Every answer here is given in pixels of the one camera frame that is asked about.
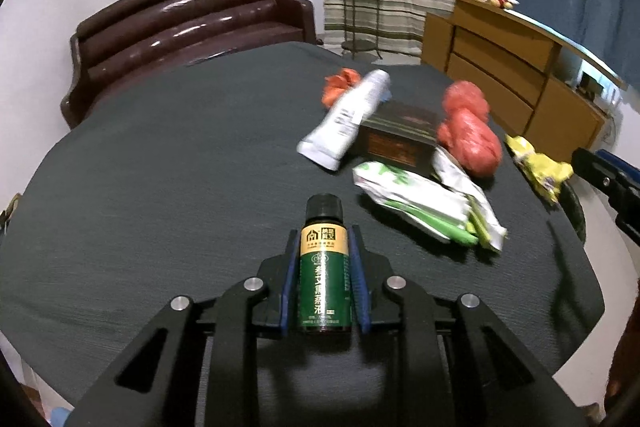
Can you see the black trash bin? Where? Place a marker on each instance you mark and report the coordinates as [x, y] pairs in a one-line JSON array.
[[575, 212]]

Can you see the dark brown carton box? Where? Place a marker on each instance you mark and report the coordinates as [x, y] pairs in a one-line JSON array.
[[400, 127]]

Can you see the black metal plant stand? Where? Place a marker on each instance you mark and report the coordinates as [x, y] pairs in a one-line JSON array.
[[357, 47]]

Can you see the light blue cloth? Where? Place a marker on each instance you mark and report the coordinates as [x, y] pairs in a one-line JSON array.
[[59, 418]]

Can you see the white and green crumpled wrapper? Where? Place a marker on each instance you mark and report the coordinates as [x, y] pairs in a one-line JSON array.
[[470, 192]]

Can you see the green glass bottle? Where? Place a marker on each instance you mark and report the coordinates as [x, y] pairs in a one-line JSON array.
[[324, 277]]

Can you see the orange wrapper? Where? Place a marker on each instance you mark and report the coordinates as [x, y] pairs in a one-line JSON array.
[[337, 84]]

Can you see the brown wooden object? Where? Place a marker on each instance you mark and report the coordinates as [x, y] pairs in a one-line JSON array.
[[7, 214]]

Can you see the white router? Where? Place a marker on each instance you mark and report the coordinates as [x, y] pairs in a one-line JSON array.
[[611, 96]]

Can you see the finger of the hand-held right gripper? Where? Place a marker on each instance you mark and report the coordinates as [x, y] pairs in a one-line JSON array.
[[605, 179], [622, 167]]

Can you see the brown leather sofa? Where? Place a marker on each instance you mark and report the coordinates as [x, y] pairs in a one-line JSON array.
[[175, 32]]

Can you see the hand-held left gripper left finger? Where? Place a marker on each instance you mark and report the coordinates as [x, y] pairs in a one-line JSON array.
[[286, 292]]

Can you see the green and white rolled packet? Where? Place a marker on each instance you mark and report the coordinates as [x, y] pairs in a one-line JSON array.
[[410, 197]]

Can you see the small picture frame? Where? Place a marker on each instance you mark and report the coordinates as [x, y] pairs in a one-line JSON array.
[[589, 83]]

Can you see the white squeeze tube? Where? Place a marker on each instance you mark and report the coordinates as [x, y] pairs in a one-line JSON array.
[[345, 117]]

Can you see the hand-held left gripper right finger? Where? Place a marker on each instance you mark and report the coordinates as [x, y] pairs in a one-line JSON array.
[[361, 297]]

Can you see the wooden cabinet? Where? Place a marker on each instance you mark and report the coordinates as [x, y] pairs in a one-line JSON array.
[[500, 67]]

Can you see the yellow wrapper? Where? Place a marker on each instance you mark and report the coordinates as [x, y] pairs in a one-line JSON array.
[[542, 169]]

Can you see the red plastic bag ball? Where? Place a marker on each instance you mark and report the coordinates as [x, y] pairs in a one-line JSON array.
[[475, 144], [467, 99]]

